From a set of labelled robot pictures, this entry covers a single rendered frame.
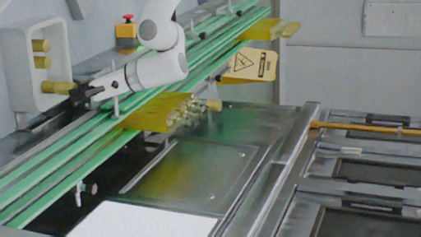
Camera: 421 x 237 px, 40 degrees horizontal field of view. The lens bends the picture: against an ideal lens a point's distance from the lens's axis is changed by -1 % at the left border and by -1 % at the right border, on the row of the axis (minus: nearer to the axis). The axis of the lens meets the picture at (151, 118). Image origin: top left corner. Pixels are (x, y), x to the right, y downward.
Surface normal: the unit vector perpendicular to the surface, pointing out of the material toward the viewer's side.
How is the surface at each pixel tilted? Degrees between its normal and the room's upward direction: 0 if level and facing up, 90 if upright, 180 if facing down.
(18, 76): 90
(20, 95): 90
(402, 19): 90
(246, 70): 75
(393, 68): 90
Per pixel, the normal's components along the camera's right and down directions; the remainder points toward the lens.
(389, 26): -0.41, 0.33
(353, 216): -0.07, -0.94
